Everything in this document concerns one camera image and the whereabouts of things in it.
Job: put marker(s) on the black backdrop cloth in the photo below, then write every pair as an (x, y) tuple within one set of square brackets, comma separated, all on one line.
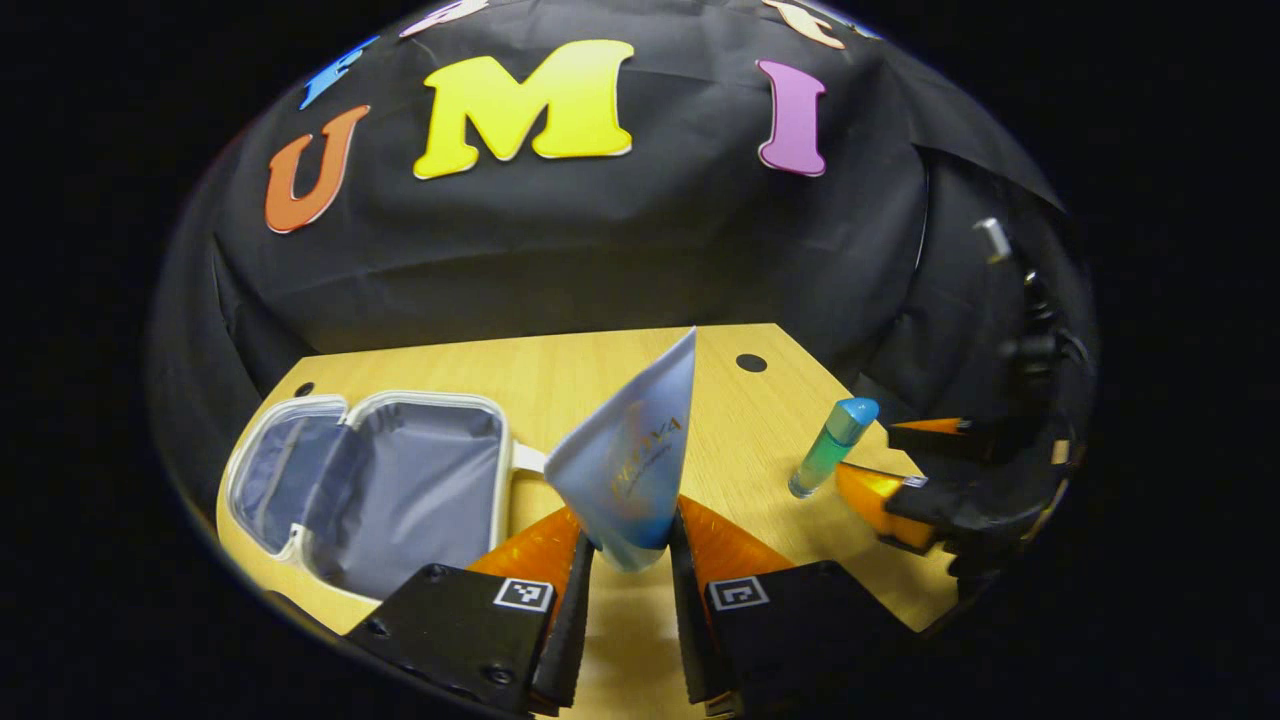
[(600, 250)]

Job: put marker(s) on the white and blue cream tube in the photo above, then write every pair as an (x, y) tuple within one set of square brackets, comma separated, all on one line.
[(630, 470)]

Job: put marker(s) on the white suitcase with grey lining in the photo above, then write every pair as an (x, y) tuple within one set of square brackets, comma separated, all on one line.
[(420, 500)]

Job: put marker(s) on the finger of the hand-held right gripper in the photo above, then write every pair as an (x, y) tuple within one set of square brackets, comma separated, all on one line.
[(925, 505), (980, 440)]

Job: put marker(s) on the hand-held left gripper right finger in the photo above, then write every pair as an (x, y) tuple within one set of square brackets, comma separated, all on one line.
[(688, 630)]

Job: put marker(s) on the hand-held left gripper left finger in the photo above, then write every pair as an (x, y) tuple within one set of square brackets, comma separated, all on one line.
[(572, 630)]

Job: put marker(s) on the blue glass lotion bottle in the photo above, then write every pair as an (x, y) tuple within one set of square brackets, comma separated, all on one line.
[(828, 450)]

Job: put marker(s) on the silver metal fitting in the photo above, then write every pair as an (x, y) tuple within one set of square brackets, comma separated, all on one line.
[(993, 240)]

